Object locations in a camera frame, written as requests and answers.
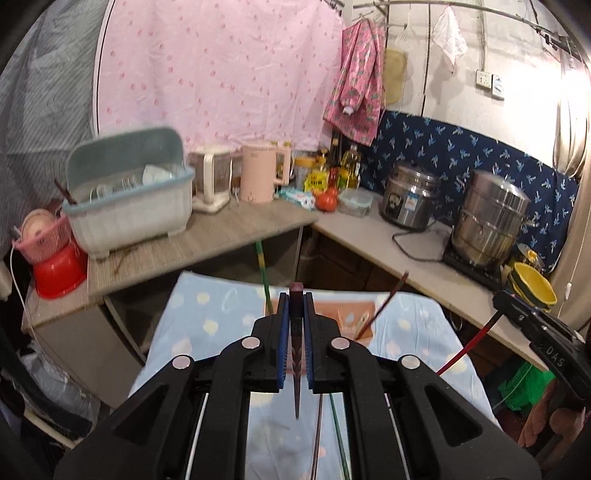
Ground blue printed tablecloth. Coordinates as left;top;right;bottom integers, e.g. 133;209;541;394
129;271;502;480

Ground white hanging rag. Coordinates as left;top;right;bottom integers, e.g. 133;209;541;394
433;7;468;63

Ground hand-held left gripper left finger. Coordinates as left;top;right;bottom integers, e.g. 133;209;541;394
53;292;291;480

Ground white blender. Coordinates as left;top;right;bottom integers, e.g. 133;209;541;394
188;145;243;214

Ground grey plastic bag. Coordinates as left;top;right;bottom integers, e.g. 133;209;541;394
21;351;100;416

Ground pink floral garment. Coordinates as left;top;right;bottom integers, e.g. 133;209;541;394
323;19;386;146

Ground black induction cooker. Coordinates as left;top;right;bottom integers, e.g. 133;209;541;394
442;244;509;284

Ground person's right hand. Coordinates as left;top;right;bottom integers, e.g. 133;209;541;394
522;385;591;462

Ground tissue pack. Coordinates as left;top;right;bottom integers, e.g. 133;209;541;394
279;187;317;207

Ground maroon chopstick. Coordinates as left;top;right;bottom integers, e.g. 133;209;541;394
288;282;305;420

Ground red plastic basin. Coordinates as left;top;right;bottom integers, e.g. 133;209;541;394
33;242;88;300

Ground cooking oil bottle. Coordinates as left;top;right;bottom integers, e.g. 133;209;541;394
342;144;361;189

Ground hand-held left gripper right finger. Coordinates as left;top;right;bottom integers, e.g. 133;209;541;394
302;292;542;480

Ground yellow bowl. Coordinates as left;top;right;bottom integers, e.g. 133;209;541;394
510;262;558;305

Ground beige curtain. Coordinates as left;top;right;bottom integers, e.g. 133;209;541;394
551;60;591;324

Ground white slotted spatula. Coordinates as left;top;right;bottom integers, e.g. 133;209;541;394
394;18;415;50

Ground red twisted chopstick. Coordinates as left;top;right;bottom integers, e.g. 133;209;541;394
435;311;504;377

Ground brown chopstick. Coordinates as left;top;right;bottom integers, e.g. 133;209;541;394
310;393;324;480

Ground grey striped cloth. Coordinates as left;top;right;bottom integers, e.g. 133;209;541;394
0;9;112;241

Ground beige counter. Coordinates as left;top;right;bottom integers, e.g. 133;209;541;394
314;191;550;370

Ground steel steamer pot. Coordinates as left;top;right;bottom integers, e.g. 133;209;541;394
451;169;539;268

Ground blue floral cloth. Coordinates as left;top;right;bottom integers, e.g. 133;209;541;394
369;111;580;271

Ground clear food container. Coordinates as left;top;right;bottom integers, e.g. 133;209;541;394
338;189;374;217

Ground black power cable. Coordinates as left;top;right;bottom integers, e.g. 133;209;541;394
392;226;455;265

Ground pink electric kettle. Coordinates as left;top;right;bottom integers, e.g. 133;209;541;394
240;141;293;204

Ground white cable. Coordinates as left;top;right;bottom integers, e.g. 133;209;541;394
9;249;37;334

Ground pink plastic basket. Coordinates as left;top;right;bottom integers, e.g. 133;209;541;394
11;215;72;265

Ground wood grain counter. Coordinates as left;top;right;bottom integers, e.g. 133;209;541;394
88;198;320;297

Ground red tomato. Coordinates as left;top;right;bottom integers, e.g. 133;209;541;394
315;187;340;212

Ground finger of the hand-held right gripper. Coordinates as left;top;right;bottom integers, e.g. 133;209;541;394
492;289;544;343

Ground pink perforated utensil basket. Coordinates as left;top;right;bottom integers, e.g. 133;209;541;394
302;290;376;343

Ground dark sauce bottle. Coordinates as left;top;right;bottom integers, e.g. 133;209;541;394
329;134;342;188

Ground steel rice cooker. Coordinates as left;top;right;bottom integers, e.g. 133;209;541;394
379;162;441;230

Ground green chopstick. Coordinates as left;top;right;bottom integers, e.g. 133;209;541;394
255;240;274;315
329;393;348;480

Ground milk powder can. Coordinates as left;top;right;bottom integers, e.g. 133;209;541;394
294;157;319;190

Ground small cabinet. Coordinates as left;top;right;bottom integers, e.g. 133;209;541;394
21;284;148;409

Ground green plastic bag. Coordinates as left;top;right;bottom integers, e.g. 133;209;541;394
485;360;555;411

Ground dark purple twisted chopstick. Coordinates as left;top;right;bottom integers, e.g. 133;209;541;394
355;272;410;339

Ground dark wooden utensil handles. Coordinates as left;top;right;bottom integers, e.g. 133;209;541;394
54;179;78;205

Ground pink plate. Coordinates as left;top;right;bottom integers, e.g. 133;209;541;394
21;209;56;241

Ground pink dotted curtain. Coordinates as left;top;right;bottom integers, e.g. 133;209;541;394
95;0;345;153

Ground grey-blue dish rack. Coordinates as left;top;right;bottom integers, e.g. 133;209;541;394
62;127;195;257

